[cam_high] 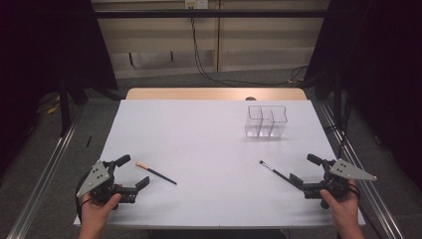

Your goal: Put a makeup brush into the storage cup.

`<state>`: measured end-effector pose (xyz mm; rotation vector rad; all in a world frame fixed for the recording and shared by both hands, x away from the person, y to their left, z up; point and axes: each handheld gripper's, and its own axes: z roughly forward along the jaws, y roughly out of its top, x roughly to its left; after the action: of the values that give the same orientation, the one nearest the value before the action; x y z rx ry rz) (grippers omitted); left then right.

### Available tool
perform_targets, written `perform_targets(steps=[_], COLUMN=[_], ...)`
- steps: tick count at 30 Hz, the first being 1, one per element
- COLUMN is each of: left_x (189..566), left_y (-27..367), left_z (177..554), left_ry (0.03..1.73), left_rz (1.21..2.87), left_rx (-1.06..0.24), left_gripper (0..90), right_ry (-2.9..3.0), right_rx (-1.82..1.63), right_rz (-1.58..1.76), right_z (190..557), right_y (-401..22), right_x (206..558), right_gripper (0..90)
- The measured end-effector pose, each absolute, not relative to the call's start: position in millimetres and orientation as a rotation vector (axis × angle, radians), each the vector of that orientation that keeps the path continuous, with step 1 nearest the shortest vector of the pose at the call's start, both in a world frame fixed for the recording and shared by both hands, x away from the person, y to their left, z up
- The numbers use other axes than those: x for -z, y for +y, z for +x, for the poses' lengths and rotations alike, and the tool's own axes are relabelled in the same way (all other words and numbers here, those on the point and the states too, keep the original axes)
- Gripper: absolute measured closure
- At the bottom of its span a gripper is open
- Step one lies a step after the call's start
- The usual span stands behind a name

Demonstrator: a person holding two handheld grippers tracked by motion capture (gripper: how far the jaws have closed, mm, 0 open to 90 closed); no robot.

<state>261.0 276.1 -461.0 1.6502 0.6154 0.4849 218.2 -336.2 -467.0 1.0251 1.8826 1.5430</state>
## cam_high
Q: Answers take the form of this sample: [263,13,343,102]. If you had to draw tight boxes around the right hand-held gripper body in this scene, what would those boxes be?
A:
[303,158,378,210]

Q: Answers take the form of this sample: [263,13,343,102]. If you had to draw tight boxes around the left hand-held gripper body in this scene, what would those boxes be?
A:
[76,158,138,211]

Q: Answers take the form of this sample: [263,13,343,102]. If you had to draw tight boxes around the gold ferrule makeup brush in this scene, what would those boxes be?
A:
[135,161,178,186]

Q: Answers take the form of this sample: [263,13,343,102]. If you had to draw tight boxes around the black handle makeup brush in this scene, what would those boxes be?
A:
[259,159,295,183]

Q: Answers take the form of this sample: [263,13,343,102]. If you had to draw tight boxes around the clear acrylic organizer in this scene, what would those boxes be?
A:
[244,105,289,139]

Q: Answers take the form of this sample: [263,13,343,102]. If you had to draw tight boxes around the person's left hand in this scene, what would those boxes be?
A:
[79,193,122,230]

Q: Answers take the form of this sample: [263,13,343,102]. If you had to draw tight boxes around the person's right hand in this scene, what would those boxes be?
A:
[318,178,361,230]

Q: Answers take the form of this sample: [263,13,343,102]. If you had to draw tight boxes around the black curtain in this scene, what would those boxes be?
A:
[304,0,422,182]
[0,0,119,175]

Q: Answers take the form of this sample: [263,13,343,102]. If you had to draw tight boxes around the wooden table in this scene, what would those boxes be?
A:
[124,87,309,102]

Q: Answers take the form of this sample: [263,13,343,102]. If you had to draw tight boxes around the aluminium floor rail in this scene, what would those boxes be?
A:
[6,109,85,239]
[317,99,404,239]

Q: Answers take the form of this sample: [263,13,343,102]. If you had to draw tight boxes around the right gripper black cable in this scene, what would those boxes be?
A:
[347,182,362,201]

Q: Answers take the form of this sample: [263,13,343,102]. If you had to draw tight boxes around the yellow cable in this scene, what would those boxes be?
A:
[46,96,63,116]

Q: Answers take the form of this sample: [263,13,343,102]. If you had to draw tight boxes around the black power cable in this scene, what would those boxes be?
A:
[189,8,309,88]

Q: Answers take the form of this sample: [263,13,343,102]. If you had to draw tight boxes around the black horizontal frame bar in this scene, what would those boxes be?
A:
[94,9,330,20]

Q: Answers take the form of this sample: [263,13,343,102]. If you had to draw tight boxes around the white wall socket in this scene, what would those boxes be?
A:
[184,0,209,10]

